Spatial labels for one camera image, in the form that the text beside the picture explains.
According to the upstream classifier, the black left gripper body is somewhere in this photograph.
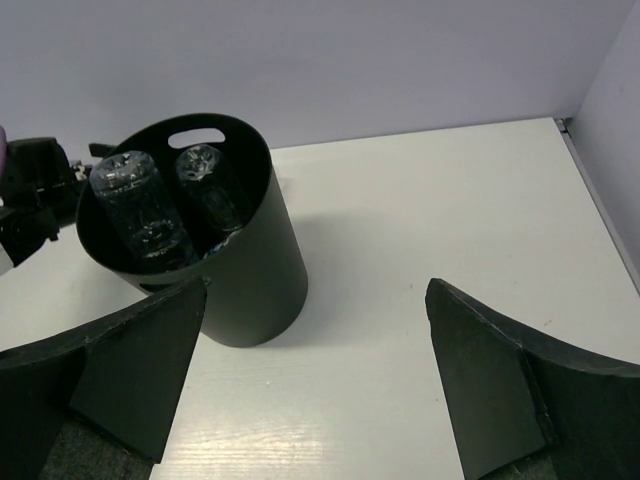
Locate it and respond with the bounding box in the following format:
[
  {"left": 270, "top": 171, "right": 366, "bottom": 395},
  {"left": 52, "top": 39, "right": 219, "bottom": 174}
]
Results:
[{"left": 2, "top": 137, "right": 92, "bottom": 220}]

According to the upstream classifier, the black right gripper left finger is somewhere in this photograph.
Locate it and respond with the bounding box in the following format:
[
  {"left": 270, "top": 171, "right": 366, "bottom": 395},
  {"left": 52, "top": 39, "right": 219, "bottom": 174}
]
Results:
[{"left": 1, "top": 277, "right": 207, "bottom": 479}]

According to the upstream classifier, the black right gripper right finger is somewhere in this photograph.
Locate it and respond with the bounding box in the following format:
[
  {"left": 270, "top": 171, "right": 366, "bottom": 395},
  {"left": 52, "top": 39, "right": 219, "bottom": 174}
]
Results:
[{"left": 425, "top": 278, "right": 639, "bottom": 479}]

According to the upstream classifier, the clear bottle blue cap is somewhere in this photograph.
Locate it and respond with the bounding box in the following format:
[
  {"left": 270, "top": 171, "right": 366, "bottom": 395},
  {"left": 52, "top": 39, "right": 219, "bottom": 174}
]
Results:
[{"left": 89, "top": 151, "right": 197, "bottom": 274}]

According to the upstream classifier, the crushed clear plastic bottle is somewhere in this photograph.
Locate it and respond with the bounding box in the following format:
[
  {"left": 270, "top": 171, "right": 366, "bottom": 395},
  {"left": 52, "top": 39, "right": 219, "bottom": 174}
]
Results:
[{"left": 175, "top": 144, "right": 252, "bottom": 234}]

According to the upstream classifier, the labelled bottle white cap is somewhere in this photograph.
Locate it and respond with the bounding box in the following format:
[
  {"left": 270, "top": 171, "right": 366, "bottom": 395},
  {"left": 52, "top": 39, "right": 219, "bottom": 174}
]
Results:
[{"left": 201, "top": 228, "right": 242, "bottom": 260}]

